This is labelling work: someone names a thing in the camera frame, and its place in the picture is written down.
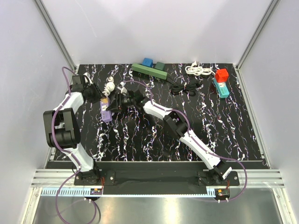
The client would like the red cube plug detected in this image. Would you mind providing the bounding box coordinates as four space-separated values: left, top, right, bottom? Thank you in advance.
214 69 229 83

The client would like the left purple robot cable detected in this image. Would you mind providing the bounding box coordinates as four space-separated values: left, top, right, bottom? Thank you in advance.
52 66 102 222

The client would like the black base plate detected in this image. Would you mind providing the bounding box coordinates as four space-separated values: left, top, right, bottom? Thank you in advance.
45 160 269 194

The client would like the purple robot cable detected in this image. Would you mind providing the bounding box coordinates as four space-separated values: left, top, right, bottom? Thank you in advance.
52 66 102 222
121 80 248 203

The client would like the black marbled mat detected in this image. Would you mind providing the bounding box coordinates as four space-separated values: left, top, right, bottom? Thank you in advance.
76 63 263 161

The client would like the green power strip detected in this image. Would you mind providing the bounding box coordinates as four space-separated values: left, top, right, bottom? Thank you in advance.
131 63 167 80

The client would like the purple power strip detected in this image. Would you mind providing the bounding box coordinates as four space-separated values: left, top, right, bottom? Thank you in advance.
100 101 112 123

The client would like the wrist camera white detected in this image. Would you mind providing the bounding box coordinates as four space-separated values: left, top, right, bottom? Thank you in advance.
83 72 93 85
117 82 128 94

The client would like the black coiled cable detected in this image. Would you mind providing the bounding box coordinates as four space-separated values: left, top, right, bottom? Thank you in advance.
166 78 203 97

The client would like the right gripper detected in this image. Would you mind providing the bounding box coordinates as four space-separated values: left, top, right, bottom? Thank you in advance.
106 93 135 114

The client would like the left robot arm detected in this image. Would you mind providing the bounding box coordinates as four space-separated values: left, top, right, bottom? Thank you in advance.
43 72 104 185

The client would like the aluminium frame rail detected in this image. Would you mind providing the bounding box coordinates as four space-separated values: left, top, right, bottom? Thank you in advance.
31 169 284 198

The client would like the yellow cube plug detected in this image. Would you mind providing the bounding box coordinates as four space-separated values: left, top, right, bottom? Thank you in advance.
101 98 109 104

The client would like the teal power strip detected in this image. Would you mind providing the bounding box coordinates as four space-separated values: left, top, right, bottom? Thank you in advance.
213 78 229 98

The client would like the white coiled cable left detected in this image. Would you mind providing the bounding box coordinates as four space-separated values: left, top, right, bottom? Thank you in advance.
102 76 116 96

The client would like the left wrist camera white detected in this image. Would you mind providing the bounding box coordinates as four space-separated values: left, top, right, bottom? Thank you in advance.
83 72 93 85

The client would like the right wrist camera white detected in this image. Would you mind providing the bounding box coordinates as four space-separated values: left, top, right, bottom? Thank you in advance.
117 82 128 94

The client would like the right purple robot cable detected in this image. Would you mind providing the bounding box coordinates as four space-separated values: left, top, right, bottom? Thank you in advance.
121 80 248 203

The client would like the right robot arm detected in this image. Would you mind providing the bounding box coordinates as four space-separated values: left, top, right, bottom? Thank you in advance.
107 90 232 185

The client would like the white coiled cable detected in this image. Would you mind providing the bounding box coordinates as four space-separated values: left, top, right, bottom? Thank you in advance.
102 76 116 96
185 61 216 77

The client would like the white coiled cable right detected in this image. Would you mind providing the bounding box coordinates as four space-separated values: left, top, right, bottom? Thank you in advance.
185 61 216 77

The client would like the dark green cube plug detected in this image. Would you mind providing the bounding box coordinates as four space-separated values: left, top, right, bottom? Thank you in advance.
154 62 165 71

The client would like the blue cube plug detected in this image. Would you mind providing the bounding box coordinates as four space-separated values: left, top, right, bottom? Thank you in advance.
142 58 153 67

